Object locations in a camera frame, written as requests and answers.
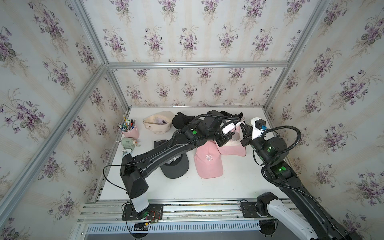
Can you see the black cap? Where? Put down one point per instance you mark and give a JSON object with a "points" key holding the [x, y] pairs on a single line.
{"points": [[227, 114], [180, 120]]}

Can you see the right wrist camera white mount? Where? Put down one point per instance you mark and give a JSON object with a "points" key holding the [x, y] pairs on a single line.
{"points": [[258, 127]]}

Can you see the small blue white object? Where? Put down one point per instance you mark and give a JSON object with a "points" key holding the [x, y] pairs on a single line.
{"points": [[126, 152]]}

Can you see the pink cap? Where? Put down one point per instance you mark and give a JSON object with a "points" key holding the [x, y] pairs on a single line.
{"points": [[208, 161], [233, 147]]}

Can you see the black cap back middle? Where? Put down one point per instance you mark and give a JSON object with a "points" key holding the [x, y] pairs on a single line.
{"points": [[180, 120]]}

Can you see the pink pen cup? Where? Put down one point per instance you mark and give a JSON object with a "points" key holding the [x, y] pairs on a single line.
{"points": [[129, 128]]}

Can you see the black cap back right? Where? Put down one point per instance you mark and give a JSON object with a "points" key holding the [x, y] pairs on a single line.
{"points": [[227, 114]]}

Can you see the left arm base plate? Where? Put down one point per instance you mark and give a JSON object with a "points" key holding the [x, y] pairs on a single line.
{"points": [[153, 213]]}

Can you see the green tape dispenser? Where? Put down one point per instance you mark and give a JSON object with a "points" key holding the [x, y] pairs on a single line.
{"points": [[129, 143]]}

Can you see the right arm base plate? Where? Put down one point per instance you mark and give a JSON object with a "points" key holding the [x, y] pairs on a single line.
{"points": [[254, 209]]}

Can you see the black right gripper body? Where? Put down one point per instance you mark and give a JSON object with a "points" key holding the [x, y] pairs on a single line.
{"points": [[247, 141]]}

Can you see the aluminium rail frame front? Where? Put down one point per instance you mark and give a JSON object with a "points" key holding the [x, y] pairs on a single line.
{"points": [[105, 217]]}

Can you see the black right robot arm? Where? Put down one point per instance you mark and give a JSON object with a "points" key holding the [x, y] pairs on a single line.
{"points": [[315, 223]]}

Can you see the dark grey baseball cap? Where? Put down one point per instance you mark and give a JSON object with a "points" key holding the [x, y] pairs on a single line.
{"points": [[176, 167]]}

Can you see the beige cap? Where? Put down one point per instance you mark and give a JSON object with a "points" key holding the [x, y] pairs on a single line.
{"points": [[159, 123]]}

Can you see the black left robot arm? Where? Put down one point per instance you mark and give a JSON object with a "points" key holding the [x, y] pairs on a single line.
{"points": [[212, 126]]}

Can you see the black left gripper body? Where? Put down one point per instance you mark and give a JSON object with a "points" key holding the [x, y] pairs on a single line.
{"points": [[220, 138]]}

